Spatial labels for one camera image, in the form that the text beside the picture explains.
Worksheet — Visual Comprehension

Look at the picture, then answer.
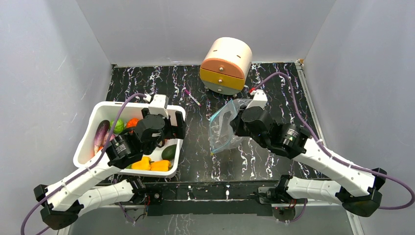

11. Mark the clear zip top bag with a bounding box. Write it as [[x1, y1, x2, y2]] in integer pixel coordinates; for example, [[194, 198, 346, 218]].
[[208, 98, 251, 154]]

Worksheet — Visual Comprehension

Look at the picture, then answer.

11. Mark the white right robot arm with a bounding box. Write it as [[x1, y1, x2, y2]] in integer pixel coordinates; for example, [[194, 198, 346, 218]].
[[230, 107, 385, 217]]

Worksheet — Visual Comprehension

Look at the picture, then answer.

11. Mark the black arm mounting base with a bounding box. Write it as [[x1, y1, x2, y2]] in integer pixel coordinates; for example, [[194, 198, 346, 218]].
[[142, 181, 302, 218]]

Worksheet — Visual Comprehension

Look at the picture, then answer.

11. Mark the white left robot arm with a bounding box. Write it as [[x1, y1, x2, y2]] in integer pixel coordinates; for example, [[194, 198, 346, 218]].
[[34, 105, 186, 230]]

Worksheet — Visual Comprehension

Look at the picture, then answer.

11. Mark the dark green avocado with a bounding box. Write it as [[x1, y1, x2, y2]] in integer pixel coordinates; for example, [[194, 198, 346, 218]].
[[161, 144, 177, 161]]

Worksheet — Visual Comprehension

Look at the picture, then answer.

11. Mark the yellow orange bell pepper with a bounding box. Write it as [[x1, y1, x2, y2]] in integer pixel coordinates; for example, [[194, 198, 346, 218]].
[[150, 160, 172, 172]]

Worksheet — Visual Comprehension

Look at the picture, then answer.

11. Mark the pink marker pen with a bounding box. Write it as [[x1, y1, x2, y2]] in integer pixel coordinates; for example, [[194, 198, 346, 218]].
[[184, 89, 202, 107]]

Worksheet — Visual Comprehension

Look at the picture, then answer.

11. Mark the orange pumpkin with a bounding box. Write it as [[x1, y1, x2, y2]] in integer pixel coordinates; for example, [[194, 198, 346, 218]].
[[125, 118, 140, 128]]

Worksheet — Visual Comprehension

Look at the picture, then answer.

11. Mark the white plastic bin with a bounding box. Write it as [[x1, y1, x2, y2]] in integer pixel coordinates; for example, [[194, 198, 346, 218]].
[[72, 101, 186, 179]]

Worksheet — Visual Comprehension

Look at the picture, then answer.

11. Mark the green cabbage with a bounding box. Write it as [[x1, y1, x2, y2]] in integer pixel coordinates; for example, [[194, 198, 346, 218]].
[[110, 119, 125, 135]]

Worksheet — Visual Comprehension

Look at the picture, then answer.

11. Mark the red onion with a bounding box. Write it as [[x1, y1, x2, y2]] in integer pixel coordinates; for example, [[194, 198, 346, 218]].
[[102, 132, 116, 146]]

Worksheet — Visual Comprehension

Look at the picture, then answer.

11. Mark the round pastel drawer cabinet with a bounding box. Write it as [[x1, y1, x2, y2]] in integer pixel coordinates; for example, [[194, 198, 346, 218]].
[[199, 37, 253, 96]]

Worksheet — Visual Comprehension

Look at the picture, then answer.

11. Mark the purple eggplant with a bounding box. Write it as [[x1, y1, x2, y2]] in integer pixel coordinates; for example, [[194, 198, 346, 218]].
[[93, 120, 110, 154]]

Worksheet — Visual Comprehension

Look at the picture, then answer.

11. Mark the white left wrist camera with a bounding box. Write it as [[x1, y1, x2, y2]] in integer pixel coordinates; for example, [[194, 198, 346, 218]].
[[148, 94, 169, 118]]

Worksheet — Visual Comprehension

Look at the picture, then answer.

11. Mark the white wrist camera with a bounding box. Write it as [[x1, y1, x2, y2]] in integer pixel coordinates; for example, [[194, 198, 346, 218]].
[[247, 89, 268, 109], [148, 94, 169, 118]]

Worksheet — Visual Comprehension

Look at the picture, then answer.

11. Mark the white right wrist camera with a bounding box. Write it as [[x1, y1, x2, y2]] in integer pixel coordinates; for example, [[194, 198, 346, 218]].
[[247, 89, 268, 109]]

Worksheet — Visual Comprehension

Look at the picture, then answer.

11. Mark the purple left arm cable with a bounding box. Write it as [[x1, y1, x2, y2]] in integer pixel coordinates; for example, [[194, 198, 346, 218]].
[[20, 93, 151, 235]]

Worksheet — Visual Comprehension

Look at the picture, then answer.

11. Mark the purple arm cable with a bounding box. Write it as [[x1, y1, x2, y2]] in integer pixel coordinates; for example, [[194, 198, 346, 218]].
[[250, 71, 415, 211], [20, 93, 151, 235]]

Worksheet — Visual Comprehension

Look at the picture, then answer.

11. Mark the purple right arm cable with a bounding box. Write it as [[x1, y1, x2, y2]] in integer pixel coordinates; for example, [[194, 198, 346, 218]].
[[250, 71, 415, 211]]

